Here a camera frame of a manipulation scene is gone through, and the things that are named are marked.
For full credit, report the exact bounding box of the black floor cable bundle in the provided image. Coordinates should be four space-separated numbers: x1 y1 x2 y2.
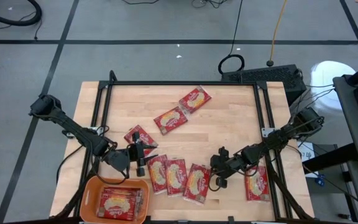
191 0 229 9

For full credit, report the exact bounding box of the white paper sheet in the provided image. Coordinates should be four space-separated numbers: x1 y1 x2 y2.
297 140 319 179

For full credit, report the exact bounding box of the grey equipment cart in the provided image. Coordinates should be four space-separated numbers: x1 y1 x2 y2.
333 74 358 166

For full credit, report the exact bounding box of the yellow hanging power cable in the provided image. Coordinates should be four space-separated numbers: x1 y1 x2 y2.
266 0 289 68

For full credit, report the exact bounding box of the black cart beam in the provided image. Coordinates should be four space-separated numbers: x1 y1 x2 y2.
301 142 357 175

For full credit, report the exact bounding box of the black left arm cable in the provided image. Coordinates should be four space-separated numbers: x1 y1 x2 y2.
94 124 131 186

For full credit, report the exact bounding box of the black cable off table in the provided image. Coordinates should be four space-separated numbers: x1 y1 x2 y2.
56 144 85 185

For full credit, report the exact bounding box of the black corrugated hose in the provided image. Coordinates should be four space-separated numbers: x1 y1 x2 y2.
0 0 43 27

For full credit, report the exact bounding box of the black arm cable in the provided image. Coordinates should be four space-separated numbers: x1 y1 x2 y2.
208 174 229 192
94 124 131 186

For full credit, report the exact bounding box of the white round stool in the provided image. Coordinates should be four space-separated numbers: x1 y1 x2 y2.
309 60 357 111

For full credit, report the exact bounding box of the black metal table frame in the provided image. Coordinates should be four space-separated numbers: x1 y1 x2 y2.
53 80 312 224

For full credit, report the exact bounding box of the orange plastic basket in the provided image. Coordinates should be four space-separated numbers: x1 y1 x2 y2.
79 175 151 224

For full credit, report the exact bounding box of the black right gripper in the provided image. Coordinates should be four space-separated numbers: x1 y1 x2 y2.
210 146 241 189

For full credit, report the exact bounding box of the black hanging cable with loop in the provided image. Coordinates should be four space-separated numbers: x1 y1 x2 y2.
218 0 246 75

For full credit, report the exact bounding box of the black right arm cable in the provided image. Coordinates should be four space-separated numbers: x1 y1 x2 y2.
208 174 229 192

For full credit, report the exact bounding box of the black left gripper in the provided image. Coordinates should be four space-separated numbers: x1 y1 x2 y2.
127 131 159 177

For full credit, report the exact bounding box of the thin black floor cable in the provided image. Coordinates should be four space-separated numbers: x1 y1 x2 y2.
121 0 161 6

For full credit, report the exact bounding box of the black perforated computer case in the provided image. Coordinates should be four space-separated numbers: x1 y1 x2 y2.
221 64 308 106

